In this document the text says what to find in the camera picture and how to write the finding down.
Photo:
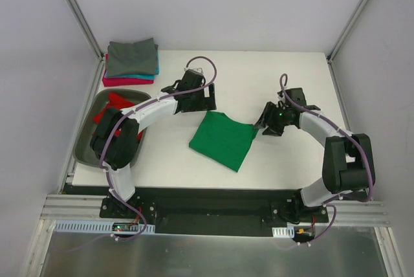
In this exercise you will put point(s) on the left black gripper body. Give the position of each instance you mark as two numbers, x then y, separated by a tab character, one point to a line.
204	102

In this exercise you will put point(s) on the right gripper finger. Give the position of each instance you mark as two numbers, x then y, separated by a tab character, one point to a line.
265	116
275	131

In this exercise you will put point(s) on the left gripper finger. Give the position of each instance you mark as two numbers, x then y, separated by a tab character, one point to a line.
207	104
209	91

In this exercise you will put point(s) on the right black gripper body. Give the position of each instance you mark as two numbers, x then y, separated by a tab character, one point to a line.
270	119

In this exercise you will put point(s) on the green t-shirt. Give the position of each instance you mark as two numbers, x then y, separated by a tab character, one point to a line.
223	140

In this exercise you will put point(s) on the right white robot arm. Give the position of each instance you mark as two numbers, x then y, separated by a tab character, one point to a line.
347	165

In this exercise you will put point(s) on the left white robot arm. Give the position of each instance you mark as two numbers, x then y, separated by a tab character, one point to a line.
115	140

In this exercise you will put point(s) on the folded teal t-shirt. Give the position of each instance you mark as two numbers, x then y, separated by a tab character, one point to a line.
147	69

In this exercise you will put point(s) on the folded grey t-shirt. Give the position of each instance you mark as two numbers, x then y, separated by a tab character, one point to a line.
123	57

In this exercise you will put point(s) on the red t-shirt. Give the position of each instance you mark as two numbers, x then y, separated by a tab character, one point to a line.
113	102

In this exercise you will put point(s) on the folded magenta t-shirt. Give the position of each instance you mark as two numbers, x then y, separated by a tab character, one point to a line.
139	79

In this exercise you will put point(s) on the grey plastic tray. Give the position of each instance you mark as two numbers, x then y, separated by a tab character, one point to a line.
82	151

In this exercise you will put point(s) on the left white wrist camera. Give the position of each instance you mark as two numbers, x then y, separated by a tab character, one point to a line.
197	70

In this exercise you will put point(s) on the right aluminium frame post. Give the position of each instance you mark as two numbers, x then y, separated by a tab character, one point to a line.
349	26

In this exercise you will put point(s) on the aluminium frame post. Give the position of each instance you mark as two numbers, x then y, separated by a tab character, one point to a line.
349	26
84	26

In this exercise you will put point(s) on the right white cable duct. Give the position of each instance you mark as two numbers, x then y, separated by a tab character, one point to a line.
283	232

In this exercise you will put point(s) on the white cable duct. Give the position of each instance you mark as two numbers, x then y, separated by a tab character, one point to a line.
102	227
283	232

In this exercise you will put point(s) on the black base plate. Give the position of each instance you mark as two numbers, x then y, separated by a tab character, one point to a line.
212	211

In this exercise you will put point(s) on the left white cable duct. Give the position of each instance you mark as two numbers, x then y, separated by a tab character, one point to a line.
102	227

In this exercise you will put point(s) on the aluminium front rail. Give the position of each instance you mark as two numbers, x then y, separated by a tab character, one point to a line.
78	207

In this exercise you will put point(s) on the left aluminium frame post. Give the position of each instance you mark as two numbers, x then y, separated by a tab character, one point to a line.
84	26

